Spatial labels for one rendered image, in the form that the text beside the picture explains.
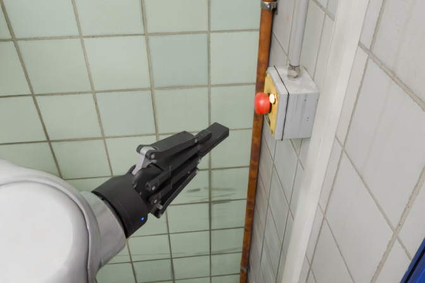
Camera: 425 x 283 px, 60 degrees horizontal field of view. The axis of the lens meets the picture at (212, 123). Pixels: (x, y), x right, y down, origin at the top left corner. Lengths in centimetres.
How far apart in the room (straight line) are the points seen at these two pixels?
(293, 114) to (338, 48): 16
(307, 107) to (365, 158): 17
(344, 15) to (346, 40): 3
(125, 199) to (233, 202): 87
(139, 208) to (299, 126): 33
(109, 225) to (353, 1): 39
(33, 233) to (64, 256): 2
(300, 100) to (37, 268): 50
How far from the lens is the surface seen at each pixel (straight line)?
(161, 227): 138
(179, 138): 52
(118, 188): 47
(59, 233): 24
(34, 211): 24
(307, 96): 63
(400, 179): 46
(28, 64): 101
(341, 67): 53
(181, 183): 56
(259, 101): 66
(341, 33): 53
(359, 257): 58
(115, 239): 46
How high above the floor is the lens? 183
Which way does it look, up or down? 36 degrees down
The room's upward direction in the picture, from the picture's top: straight up
